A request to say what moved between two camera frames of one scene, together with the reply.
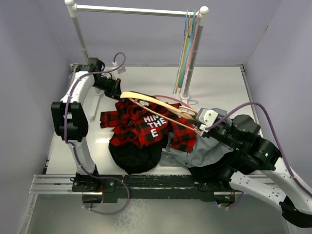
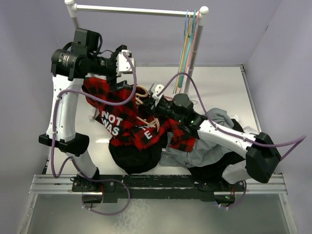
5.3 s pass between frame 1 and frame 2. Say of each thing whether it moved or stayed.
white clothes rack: stayed
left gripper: moved
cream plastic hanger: moved
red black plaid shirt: moved
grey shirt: stayed
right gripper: moved
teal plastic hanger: stayed
